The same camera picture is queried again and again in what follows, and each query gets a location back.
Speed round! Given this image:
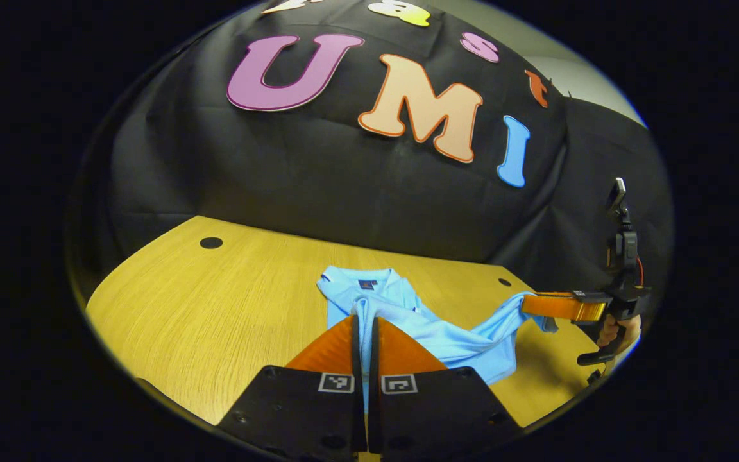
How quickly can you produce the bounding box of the light blue T-shirt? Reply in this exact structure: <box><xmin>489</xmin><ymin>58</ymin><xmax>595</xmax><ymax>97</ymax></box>
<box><xmin>317</xmin><ymin>266</ymin><xmax>559</xmax><ymax>411</ymax></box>

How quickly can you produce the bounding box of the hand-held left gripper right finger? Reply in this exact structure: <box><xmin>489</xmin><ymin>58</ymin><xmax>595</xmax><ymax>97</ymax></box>
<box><xmin>368</xmin><ymin>316</ymin><xmax>521</xmax><ymax>458</ymax></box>

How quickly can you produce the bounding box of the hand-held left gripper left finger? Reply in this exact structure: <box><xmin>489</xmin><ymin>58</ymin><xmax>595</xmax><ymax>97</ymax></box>
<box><xmin>217</xmin><ymin>314</ymin><xmax>368</xmax><ymax>459</ymax></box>

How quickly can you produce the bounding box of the black backdrop cloth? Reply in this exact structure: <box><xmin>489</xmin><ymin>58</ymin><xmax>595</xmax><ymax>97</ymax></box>
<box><xmin>67</xmin><ymin>0</ymin><xmax>674</xmax><ymax>302</ymax></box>

